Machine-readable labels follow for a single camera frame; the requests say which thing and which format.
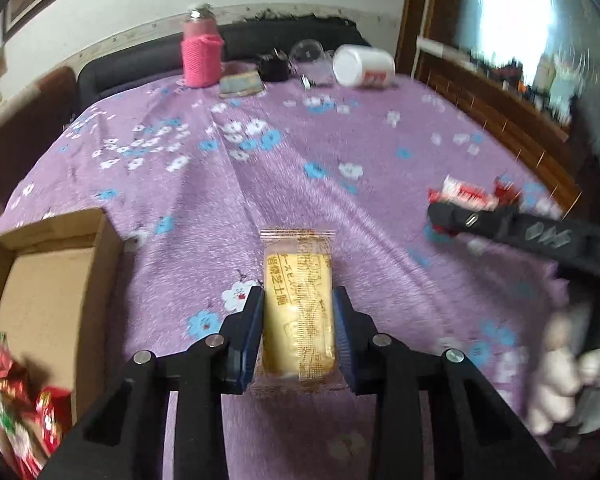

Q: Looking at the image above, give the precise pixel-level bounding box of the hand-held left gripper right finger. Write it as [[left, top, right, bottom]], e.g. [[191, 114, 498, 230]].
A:
[[331, 286, 553, 480]]

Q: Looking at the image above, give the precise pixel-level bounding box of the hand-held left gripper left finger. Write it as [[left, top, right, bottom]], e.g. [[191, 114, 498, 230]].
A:
[[40, 284, 266, 480]]

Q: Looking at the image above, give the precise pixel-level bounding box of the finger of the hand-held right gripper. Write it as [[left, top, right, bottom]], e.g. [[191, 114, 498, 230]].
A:
[[427, 201, 518, 248]]

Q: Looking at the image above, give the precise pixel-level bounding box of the yellow biscuit packet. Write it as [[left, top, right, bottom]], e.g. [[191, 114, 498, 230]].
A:
[[252, 227, 348, 398]]

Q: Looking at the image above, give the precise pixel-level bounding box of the cardboard box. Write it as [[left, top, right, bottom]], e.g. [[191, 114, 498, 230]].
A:
[[0, 207, 126, 431]]

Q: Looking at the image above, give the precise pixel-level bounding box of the person's right hand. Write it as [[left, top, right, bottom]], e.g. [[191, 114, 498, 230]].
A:
[[524, 302, 600, 435]]

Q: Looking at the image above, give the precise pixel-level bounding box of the dark red snack packet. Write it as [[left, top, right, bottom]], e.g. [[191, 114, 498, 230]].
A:
[[494, 176, 525, 207]]

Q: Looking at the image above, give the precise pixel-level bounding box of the wooden brick-pattern counter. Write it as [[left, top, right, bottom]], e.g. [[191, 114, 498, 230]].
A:
[[412, 35, 588, 221]]

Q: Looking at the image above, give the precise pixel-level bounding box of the purple floral tablecloth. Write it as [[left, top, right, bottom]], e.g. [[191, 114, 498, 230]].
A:
[[0, 67, 581, 480]]

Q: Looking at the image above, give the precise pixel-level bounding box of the white jug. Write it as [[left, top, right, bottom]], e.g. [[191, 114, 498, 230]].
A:
[[534, 52, 557, 92]]

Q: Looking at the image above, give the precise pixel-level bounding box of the white plastic jar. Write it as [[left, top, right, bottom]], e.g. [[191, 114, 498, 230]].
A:
[[331, 44, 397, 88]]

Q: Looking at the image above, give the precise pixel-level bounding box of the small red candy packet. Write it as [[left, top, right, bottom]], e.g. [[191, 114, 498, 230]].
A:
[[34, 385, 65, 453]]

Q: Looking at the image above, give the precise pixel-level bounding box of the frosted glass window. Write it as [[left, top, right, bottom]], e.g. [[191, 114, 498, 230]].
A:
[[450, 0, 596, 126]]

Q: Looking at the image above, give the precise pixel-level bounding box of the clear plastic cup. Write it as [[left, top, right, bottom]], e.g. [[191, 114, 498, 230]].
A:
[[289, 39, 337, 86]]

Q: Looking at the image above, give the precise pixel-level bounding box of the small black box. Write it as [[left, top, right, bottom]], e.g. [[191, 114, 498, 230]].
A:
[[256, 49, 292, 82]]

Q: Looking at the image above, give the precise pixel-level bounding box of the red green snack packet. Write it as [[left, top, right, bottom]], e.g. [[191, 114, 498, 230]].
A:
[[0, 332, 33, 396]]

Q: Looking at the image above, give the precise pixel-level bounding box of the brown paper packet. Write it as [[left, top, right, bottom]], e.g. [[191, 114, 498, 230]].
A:
[[217, 71, 267, 99]]

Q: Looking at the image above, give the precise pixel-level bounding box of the white red puffy snack packet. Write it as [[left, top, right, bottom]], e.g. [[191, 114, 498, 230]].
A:
[[0, 390, 48, 480]]

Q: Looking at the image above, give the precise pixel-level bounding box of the bottle with pink knitted sleeve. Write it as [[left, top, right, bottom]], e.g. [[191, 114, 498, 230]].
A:
[[180, 6, 226, 88]]

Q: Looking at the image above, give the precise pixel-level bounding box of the black sofa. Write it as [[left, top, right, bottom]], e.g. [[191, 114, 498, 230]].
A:
[[75, 15, 373, 111]]

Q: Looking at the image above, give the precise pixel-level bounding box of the brown armchair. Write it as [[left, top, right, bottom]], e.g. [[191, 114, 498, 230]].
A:
[[0, 65, 78, 211]]

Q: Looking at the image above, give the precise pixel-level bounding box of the dark wooden door frame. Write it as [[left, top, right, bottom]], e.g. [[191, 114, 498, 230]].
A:
[[395, 0, 441, 78]]

